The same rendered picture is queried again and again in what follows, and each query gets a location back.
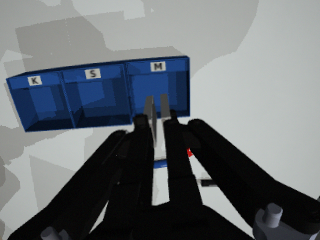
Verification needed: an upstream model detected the red die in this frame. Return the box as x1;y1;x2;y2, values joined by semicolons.
186;148;193;157

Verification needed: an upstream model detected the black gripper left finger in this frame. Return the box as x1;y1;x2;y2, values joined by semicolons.
7;95;157;240

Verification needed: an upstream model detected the blue rack of labelled bins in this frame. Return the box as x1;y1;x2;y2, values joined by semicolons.
6;56;190;132

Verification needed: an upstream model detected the blue battery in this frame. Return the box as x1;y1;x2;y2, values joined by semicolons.
154;159;167;169

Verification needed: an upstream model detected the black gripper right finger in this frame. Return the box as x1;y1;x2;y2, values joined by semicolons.
160;93;320;240

